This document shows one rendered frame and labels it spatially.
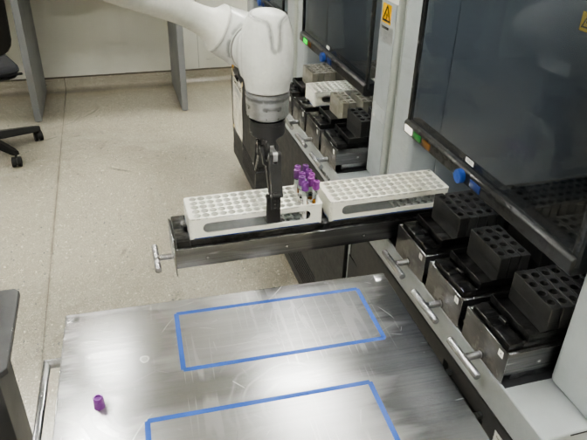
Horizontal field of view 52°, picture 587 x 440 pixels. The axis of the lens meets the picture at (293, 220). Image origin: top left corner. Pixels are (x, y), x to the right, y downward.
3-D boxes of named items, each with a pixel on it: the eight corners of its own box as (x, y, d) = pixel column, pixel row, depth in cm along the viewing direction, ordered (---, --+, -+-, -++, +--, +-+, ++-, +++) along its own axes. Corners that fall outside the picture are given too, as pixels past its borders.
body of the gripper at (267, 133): (245, 110, 127) (245, 150, 132) (254, 125, 120) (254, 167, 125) (279, 107, 129) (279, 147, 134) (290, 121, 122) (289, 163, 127)
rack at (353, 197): (426, 191, 153) (430, 168, 150) (445, 210, 145) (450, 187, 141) (315, 204, 145) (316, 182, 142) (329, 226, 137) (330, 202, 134)
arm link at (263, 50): (301, 94, 119) (278, 74, 129) (304, 13, 111) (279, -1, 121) (250, 99, 115) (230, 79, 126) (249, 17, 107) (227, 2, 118)
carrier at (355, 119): (366, 140, 175) (368, 121, 172) (360, 141, 174) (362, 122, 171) (352, 126, 184) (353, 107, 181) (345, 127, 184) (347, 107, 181)
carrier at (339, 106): (348, 121, 187) (349, 103, 184) (341, 122, 187) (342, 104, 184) (334, 108, 197) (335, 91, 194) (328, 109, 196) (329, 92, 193)
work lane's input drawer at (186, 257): (431, 209, 159) (437, 178, 154) (459, 236, 147) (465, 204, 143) (150, 246, 140) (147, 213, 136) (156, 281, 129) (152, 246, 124)
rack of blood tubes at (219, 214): (308, 206, 145) (309, 182, 141) (321, 227, 136) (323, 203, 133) (184, 221, 137) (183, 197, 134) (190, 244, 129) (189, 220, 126)
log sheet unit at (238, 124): (233, 127, 328) (231, 63, 310) (244, 147, 306) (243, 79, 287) (229, 128, 327) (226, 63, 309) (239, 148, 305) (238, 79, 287)
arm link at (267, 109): (250, 98, 117) (251, 127, 120) (295, 95, 119) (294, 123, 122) (240, 84, 124) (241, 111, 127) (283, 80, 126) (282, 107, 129)
